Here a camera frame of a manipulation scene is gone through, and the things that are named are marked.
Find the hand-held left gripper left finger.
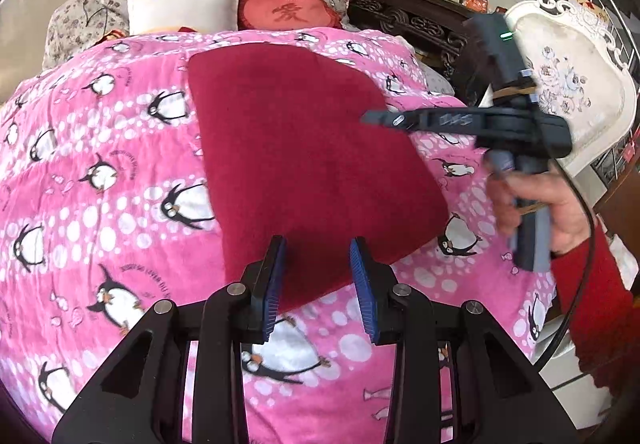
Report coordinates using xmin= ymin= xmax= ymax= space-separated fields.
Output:
xmin=51 ymin=235 xmax=288 ymax=444

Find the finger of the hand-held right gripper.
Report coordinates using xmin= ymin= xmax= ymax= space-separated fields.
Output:
xmin=361 ymin=107 xmax=483 ymax=133

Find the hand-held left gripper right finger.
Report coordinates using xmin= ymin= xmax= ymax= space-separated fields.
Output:
xmin=349 ymin=237 xmax=596 ymax=444

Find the dark red fleece garment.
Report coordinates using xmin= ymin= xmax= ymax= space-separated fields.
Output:
xmin=187 ymin=40 xmax=451 ymax=314

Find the person's right hand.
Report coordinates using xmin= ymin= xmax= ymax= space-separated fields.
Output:
xmin=487 ymin=168 xmax=596 ymax=257

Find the white ornate chair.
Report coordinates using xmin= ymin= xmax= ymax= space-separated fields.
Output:
xmin=502 ymin=0 xmax=640 ymax=175

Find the dark carved wooden cabinet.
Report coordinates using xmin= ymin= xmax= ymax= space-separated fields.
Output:
xmin=335 ymin=0 xmax=501 ymax=105

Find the red heart cushion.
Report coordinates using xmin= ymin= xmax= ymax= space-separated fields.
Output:
xmin=237 ymin=0 xmax=346 ymax=31

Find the white bedside cabinet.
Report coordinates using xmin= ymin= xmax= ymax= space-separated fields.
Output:
xmin=539 ymin=314 xmax=617 ymax=391

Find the pink penguin print blanket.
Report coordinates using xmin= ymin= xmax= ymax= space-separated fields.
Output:
xmin=0 ymin=27 xmax=556 ymax=444

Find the white pillow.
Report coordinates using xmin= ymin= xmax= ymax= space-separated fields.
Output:
xmin=126 ymin=0 xmax=242 ymax=34

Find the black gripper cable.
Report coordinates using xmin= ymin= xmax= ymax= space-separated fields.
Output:
xmin=535 ymin=158 xmax=599 ymax=367

